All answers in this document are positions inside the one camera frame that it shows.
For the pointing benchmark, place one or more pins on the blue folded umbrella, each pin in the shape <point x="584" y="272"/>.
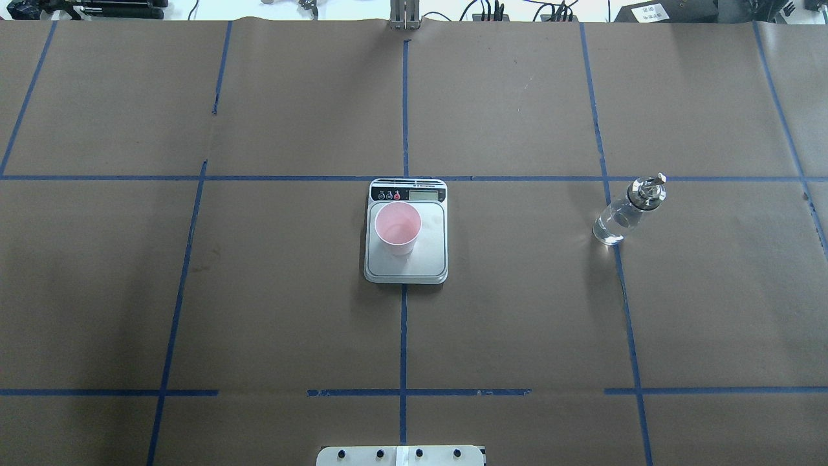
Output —
<point x="24" y="10"/>

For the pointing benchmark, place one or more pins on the aluminium frame post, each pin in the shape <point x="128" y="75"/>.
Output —
<point x="405" y="15"/>

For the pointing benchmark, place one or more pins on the digital kitchen scale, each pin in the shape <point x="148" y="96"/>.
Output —
<point x="429" y="261"/>

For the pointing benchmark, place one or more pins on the pink paper cup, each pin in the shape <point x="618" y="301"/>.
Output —
<point x="398" y="226"/>

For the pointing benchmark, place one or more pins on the black box with label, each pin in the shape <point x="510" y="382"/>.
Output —
<point x="669" y="12"/>

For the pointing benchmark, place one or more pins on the glass sauce bottle metal cap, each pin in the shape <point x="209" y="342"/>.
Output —
<point x="624" y="214"/>

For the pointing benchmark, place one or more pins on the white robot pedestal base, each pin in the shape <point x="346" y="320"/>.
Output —
<point x="402" y="455"/>

